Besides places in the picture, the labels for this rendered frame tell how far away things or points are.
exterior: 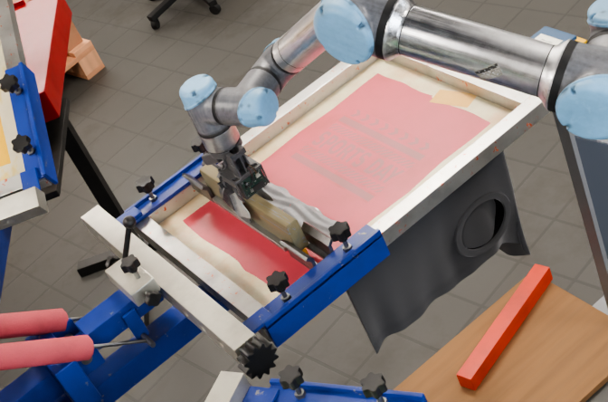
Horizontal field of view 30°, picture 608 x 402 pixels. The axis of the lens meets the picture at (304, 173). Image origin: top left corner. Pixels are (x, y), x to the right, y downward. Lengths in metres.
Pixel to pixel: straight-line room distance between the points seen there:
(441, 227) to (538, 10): 2.28
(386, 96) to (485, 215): 0.38
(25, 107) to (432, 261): 1.00
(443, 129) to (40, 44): 1.31
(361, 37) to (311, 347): 1.87
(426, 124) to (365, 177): 0.20
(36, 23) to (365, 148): 1.28
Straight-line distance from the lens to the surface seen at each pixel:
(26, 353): 2.22
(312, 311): 2.23
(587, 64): 1.77
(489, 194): 2.54
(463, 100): 2.60
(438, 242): 2.50
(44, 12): 3.52
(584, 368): 3.20
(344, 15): 1.83
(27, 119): 2.71
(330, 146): 2.62
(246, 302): 2.26
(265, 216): 2.34
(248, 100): 2.16
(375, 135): 2.59
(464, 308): 3.48
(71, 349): 2.26
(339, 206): 2.43
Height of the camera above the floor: 2.43
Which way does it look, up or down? 35 degrees down
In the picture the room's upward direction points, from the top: 25 degrees counter-clockwise
